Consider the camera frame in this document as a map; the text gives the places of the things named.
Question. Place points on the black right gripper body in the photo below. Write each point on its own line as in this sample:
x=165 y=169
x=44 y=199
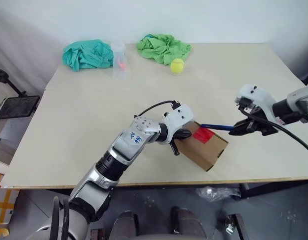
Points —
x=257 y=122

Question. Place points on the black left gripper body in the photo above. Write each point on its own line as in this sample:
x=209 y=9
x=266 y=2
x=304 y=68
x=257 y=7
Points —
x=182 y=134

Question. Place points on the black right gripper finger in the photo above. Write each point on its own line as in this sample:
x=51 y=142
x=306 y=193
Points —
x=242 y=123
x=241 y=131

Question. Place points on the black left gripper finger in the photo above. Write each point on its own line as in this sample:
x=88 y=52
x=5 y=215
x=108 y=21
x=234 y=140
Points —
x=174 y=148

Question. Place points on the blue pen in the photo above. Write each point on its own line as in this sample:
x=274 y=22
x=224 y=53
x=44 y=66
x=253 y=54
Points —
x=216 y=126

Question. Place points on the brown cardboard box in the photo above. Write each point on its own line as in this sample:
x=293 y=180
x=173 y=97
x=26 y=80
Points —
x=206 y=152

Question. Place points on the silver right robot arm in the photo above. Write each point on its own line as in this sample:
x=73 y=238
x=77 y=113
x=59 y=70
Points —
x=297 y=105

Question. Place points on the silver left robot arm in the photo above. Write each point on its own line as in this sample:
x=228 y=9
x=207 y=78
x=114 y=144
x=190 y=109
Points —
x=128 y=147

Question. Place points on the cardboard box with yellow tape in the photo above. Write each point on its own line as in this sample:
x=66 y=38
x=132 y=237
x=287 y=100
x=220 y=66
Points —
x=4 y=200

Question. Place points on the red tape strip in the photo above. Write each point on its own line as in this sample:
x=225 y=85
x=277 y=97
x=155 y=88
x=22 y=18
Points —
x=203 y=135

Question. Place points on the crumpled clear plastic wrap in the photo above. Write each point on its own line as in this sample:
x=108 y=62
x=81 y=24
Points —
x=216 y=193

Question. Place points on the black table leg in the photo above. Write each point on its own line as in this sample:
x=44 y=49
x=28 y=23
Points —
x=268 y=190

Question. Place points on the yellow tennis ball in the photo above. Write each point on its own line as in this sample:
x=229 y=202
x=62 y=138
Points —
x=177 y=65

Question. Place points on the dark rounded shape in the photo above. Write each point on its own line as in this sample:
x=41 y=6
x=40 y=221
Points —
x=187 y=222
x=125 y=225

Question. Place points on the clear plastic cup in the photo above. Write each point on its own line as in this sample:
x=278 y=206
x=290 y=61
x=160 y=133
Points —
x=121 y=73

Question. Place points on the crumpled green cloth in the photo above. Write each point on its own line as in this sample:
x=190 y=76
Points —
x=161 y=47

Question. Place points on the small metal clip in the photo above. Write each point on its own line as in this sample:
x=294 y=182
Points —
x=229 y=225

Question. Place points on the dark brown block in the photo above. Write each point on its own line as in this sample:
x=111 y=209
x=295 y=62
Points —
x=239 y=226
x=100 y=234

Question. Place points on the crumpled teal cloth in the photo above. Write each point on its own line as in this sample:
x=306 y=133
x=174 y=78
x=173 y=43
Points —
x=86 y=56

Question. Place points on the silver robot torso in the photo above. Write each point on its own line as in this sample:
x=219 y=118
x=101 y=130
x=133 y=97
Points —
x=76 y=227

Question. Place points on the black tablet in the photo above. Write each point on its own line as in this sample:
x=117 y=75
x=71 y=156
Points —
x=17 y=107

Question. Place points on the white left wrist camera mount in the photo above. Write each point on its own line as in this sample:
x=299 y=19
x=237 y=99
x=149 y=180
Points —
x=181 y=115

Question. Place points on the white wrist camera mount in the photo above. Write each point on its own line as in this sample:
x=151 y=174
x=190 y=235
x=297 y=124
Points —
x=181 y=115
x=258 y=95

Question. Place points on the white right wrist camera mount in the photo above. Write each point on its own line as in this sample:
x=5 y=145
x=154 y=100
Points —
x=258 y=95

